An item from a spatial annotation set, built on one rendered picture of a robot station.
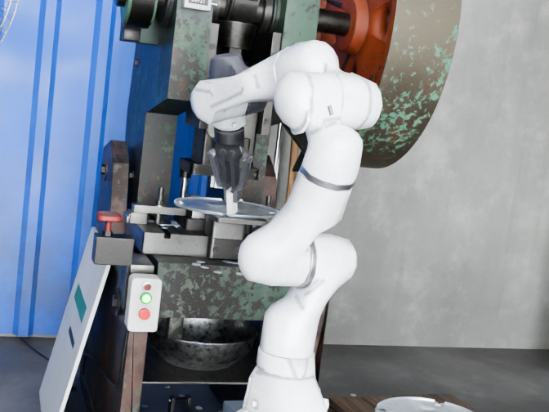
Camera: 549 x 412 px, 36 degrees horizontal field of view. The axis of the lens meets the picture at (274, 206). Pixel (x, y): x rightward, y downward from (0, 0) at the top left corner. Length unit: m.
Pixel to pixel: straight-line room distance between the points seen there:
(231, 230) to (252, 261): 0.65
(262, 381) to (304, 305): 0.17
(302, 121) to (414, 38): 0.67
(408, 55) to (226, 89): 0.54
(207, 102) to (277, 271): 0.46
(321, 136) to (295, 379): 0.49
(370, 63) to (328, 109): 0.84
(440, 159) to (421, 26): 1.89
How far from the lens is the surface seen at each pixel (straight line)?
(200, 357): 2.41
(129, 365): 2.22
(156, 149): 2.59
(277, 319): 1.73
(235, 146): 2.13
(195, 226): 2.39
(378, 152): 2.38
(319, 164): 1.60
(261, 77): 1.80
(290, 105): 1.60
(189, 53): 2.29
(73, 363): 2.57
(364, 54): 2.49
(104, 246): 2.17
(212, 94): 1.91
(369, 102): 1.67
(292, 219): 1.65
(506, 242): 4.30
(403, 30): 2.18
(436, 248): 4.11
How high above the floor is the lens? 1.11
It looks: 8 degrees down
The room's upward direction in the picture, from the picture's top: 7 degrees clockwise
